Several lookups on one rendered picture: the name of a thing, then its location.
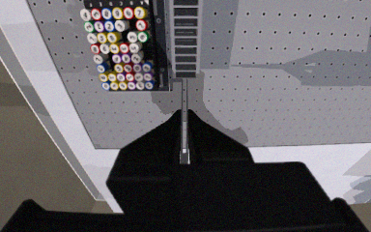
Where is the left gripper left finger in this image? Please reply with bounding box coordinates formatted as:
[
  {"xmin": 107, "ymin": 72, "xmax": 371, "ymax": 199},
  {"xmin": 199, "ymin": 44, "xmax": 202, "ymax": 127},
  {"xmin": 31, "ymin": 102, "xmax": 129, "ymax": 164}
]
[{"xmin": 113, "ymin": 109, "xmax": 182, "ymax": 165}]

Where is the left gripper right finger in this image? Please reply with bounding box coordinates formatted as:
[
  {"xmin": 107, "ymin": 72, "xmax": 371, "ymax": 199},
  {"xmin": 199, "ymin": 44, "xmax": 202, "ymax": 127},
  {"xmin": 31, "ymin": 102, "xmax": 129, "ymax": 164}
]
[{"xmin": 187, "ymin": 109, "xmax": 255, "ymax": 163}]

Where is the green-capped vial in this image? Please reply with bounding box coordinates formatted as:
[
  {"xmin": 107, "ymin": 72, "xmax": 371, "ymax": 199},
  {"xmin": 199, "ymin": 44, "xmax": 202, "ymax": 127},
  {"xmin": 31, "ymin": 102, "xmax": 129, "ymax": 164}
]
[{"xmin": 137, "ymin": 30, "xmax": 151, "ymax": 43}]

